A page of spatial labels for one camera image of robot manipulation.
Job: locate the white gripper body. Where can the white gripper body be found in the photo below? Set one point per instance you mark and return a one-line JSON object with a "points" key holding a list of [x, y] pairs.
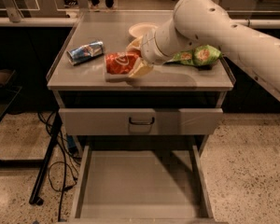
{"points": [[149, 49]]}

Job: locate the black drawer handle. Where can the black drawer handle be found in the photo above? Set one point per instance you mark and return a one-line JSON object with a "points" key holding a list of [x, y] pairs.
{"points": [[145, 122]]}

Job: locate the closed top drawer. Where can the closed top drawer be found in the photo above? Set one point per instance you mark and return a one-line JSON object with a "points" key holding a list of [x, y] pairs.
{"points": [[115, 121]]}

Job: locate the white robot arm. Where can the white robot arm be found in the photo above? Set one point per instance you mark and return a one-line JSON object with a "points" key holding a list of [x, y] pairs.
{"points": [[202, 22]]}

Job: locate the white paper bowl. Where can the white paper bowl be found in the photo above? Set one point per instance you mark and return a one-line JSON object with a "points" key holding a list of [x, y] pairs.
{"points": [[141, 28]]}

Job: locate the red coke can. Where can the red coke can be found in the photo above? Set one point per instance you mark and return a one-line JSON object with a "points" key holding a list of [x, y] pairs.
{"points": [[120, 63]]}

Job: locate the grey metal cabinet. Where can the grey metal cabinet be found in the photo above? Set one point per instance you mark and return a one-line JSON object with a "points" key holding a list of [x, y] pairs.
{"points": [[88, 85]]}

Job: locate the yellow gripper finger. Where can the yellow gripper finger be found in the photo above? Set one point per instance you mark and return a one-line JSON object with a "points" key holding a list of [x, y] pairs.
{"points": [[140, 68], [135, 44]]}

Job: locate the open middle drawer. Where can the open middle drawer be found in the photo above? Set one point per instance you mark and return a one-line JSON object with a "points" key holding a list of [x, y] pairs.
{"points": [[141, 187]]}

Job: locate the dark side table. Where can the dark side table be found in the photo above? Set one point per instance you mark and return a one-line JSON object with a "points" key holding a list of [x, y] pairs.
{"points": [[8, 91]]}

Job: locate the green chip bag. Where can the green chip bag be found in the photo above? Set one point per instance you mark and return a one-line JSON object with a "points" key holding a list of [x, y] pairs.
{"points": [[200, 56]]}

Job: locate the black stand leg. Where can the black stand leg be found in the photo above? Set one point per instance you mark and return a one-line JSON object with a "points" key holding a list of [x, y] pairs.
{"points": [[55, 128]]}

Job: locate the blue pepsi can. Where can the blue pepsi can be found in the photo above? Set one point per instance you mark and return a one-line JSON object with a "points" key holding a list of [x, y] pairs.
{"points": [[86, 52]]}

